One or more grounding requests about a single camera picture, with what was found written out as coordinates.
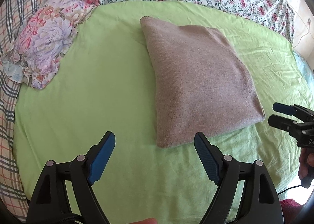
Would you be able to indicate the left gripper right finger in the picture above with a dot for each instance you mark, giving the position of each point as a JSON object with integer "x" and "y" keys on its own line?
{"x": 259, "y": 202}

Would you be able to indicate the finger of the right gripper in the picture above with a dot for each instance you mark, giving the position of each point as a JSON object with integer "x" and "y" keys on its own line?
{"x": 282, "y": 123}
{"x": 282, "y": 108}

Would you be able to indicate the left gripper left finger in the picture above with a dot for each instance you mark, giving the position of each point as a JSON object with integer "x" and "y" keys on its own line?
{"x": 63, "y": 192}

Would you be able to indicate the beige knit sweater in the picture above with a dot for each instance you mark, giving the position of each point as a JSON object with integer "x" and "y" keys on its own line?
{"x": 201, "y": 84}

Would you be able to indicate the right forearm maroon sleeve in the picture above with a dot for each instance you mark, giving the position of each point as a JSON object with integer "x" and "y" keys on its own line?
{"x": 290, "y": 210}

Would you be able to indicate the right hand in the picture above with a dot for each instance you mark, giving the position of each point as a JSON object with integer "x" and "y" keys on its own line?
{"x": 306, "y": 160}

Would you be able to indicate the left hand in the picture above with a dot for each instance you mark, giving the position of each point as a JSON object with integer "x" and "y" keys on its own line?
{"x": 146, "y": 221}

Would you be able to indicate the purple floral pillow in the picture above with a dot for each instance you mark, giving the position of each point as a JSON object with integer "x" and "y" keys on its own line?
{"x": 34, "y": 56}

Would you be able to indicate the plaid bed cover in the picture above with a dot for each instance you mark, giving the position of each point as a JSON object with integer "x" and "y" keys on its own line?
{"x": 14, "y": 204}

